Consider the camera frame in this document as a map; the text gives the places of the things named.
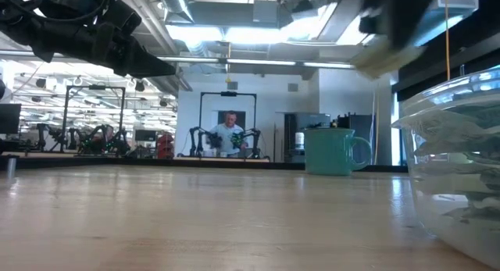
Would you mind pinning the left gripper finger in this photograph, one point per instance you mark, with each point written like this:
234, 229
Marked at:
148, 66

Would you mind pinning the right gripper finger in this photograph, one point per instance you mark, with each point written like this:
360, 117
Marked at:
406, 29

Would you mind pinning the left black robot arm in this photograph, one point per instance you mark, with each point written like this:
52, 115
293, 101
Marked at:
23, 29

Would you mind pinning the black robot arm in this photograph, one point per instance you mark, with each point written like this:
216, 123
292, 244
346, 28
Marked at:
254, 140
195, 140

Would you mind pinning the clear plastic bin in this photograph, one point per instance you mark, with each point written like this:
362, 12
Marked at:
429, 232

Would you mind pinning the red cart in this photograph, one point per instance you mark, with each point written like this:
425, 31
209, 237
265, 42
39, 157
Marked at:
165, 146

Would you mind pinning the black monitor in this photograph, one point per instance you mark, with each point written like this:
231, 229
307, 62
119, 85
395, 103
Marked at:
9, 118

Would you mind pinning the black equipment rack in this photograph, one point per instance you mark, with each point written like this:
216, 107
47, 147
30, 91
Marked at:
361, 124

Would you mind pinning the long ceiling light bar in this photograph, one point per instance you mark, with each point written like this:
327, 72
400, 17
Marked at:
258, 62

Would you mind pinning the grey ceiling box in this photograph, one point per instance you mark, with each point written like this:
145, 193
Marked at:
265, 11

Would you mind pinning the teal enamel mug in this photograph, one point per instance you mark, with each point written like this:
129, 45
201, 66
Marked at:
328, 152

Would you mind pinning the white plastic jar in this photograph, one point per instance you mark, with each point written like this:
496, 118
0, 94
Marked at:
299, 141

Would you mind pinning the dark storage cabinet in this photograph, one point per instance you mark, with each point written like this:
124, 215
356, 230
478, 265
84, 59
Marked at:
289, 138

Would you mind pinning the black gantry frame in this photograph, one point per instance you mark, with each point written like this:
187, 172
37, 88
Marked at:
228, 93
93, 87

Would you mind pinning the large sheet-metal duct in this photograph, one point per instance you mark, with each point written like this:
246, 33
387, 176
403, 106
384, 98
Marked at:
340, 25

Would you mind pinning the black aluminium table frame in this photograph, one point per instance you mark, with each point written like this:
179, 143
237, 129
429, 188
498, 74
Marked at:
78, 162

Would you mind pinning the silver frame post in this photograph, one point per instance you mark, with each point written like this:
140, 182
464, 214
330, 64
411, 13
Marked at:
11, 167

